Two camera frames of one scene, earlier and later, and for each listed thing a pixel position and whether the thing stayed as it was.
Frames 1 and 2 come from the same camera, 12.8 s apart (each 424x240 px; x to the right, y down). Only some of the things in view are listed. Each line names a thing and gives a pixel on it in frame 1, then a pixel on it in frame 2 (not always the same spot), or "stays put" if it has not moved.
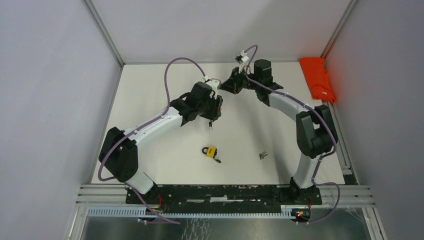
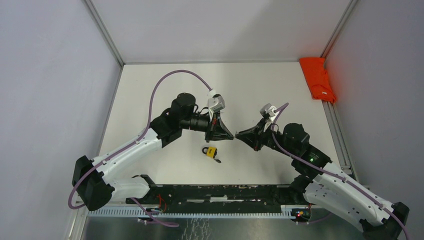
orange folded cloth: [317, 78] stays put
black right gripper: [232, 85] to [254, 136]
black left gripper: [215, 112] to [221, 133]
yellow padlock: [211, 151] stays put
